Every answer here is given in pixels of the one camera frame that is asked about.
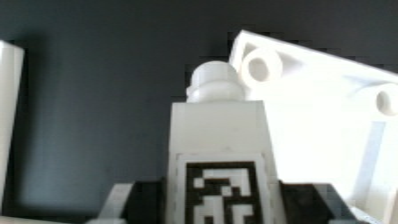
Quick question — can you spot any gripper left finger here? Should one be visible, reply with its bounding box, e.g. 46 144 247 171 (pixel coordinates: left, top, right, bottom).
85 181 163 224

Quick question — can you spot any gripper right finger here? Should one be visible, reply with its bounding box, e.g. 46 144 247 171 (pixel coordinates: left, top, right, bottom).
281 182 368 224

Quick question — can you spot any white square table top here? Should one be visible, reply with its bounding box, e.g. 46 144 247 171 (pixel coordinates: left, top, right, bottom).
229 31 398 224

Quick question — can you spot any white L-shaped obstacle fence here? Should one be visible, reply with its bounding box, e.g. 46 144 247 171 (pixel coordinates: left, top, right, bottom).
0 40 25 204

